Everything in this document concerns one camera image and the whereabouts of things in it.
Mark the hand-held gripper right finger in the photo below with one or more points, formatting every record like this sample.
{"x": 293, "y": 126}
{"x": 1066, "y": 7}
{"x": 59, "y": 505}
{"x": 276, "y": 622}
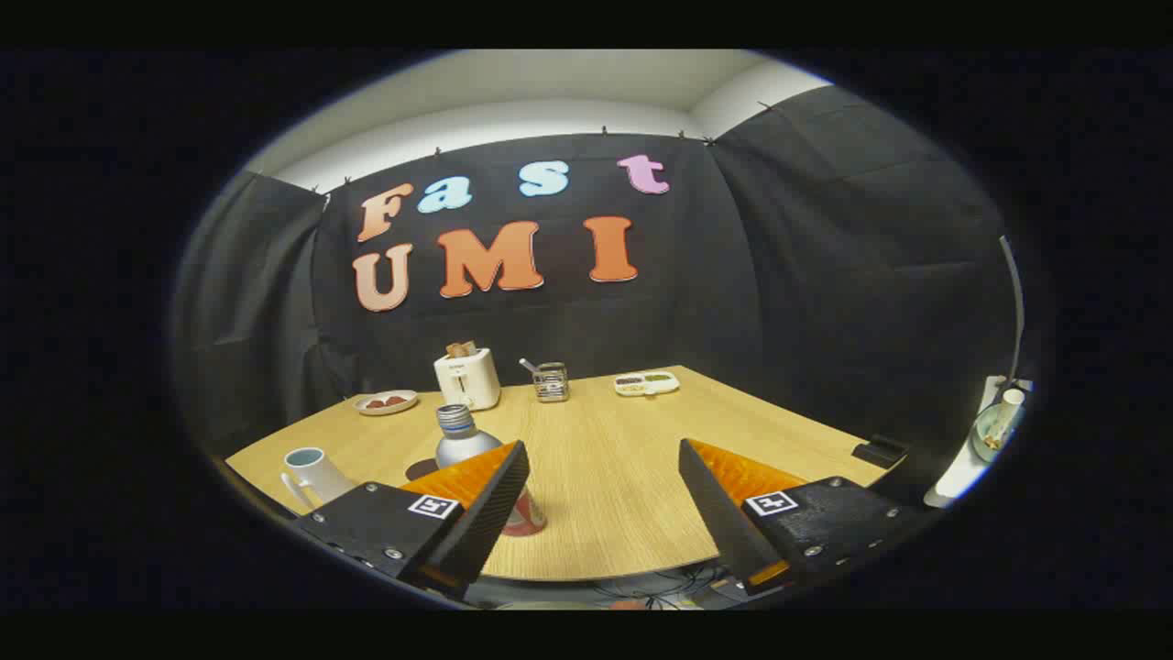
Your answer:
{"x": 719, "y": 522}

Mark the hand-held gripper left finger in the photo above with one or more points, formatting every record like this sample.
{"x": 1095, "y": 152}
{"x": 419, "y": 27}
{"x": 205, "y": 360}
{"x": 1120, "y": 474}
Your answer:
{"x": 486, "y": 522}

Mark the silver juice bottle red label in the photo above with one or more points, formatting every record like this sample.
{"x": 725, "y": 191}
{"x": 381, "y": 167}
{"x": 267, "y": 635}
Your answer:
{"x": 463, "y": 445}

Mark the dark brown round coaster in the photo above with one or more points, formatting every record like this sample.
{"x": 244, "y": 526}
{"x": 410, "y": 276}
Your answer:
{"x": 420, "y": 469}

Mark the white cup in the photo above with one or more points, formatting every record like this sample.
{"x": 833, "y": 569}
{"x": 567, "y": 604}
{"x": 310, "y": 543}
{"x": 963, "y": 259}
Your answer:
{"x": 316, "y": 472}

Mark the wooden table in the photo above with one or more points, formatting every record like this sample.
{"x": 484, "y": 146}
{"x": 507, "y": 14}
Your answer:
{"x": 605, "y": 477}

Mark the white toaster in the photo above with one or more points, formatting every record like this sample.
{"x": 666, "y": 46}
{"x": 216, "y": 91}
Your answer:
{"x": 467, "y": 380}

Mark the small white plate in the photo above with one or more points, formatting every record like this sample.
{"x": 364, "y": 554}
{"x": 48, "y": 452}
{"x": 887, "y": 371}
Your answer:
{"x": 385, "y": 412}

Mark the metal mesh holder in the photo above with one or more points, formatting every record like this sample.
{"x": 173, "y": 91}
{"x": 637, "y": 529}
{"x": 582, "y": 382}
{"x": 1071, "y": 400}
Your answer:
{"x": 552, "y": 385}

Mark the red food pieces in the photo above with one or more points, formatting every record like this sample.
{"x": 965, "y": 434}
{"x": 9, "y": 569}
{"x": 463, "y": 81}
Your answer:
{"x": 394, "y": 401}

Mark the white divided condiment dish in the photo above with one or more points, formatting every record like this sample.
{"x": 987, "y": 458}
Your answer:
{"x": 646, "y": 385}

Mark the metal spoon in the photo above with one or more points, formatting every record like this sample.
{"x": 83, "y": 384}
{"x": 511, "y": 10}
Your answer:
{"x": 527, "y": 365}

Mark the small black box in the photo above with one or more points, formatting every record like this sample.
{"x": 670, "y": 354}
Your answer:
{"x": 880, "y": 451}

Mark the black backdrop cloth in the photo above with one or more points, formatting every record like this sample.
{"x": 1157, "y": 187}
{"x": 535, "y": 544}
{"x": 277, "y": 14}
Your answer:
{"x": 733, "y": 302}

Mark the white side table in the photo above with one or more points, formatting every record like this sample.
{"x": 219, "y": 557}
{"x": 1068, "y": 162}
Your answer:
{"x": 953, "y": 481}

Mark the round grey bowl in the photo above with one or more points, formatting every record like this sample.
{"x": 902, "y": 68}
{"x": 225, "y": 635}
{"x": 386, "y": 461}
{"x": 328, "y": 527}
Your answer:
{"x": 985, "y": 440}

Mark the white paper roll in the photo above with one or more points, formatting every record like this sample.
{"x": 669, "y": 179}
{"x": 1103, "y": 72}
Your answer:
{"x": 1006, "y": 412}

